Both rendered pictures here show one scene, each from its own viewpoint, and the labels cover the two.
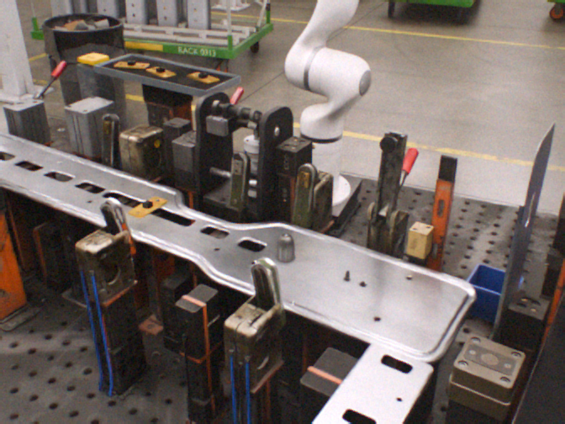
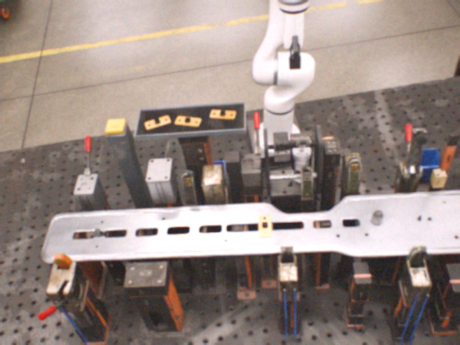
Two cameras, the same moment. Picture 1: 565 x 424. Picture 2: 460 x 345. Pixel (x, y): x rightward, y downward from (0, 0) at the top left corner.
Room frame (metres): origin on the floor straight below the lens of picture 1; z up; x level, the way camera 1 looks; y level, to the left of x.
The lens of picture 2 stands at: (0.33, 0.75, 2.28)
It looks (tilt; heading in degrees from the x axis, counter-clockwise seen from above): 48 degrees down; 336
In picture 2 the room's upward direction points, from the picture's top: 9 degrees counter-clockwise
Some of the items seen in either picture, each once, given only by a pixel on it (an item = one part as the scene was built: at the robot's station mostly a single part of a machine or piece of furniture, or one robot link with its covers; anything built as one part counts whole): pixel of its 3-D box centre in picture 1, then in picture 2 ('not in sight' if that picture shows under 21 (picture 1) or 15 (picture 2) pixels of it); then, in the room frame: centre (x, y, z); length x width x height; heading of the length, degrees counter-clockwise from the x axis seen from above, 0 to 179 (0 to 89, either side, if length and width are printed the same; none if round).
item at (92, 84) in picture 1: (105, 138); (132, 172); (1.67, 0.52, 0.92); 0.08 x 0.08 x 0.44; 58
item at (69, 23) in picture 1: (91, 76); not in sight; (3.96, 1.26, 0.36); 0.54 x 0.50 x 0.73; 156
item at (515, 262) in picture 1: (520, 245); not in sight; (0.72, -0.33, 1.17); 0.12 x 0.01 x 0.34; 148
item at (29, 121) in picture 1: (37, 164); (100, 215); (1.58, 0.69, 0.88); 0.11 x 0.10 x 0.36; 148
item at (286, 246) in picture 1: (286, 249); (377, 218); (0.94, 0.00, 1.02); 0.03 x 0.03 x 0.07
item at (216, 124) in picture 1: (245, 203); (292, 185); (1.24, 0.09, 0.94); 0.18 x 0.13 x 0.49; 58
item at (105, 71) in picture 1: (166, 73); (190, 120); (1.53, 0.30, 1.16); 0.37 x 0.14 x 0.02; 58
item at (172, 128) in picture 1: (184, 196); (237, 194); (1.35, 0.25, 0.90); 0.05 x 0.05 x 0.40; 58
